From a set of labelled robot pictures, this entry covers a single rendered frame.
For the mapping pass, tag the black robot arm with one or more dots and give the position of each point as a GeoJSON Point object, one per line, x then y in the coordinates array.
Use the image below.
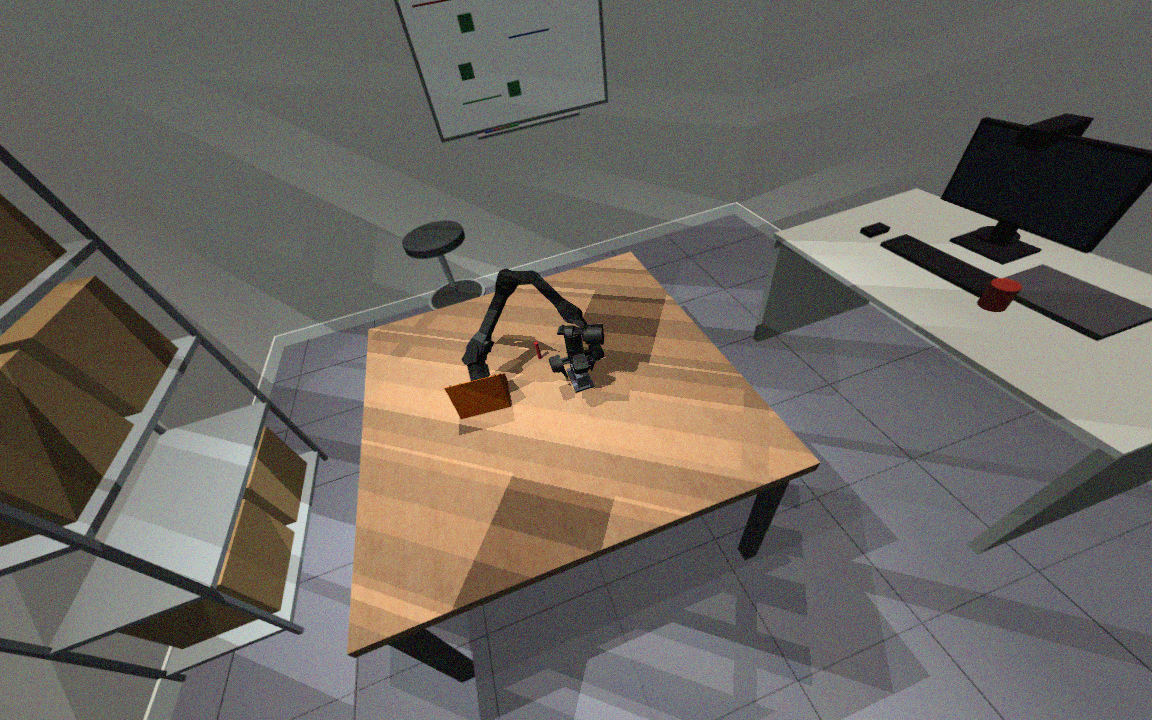
{"type": "Point", "coordinates": [507, 282]}

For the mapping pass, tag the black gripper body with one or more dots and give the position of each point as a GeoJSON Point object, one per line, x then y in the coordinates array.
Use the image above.
{"type": "Point", "coordinates": [557, 363]}

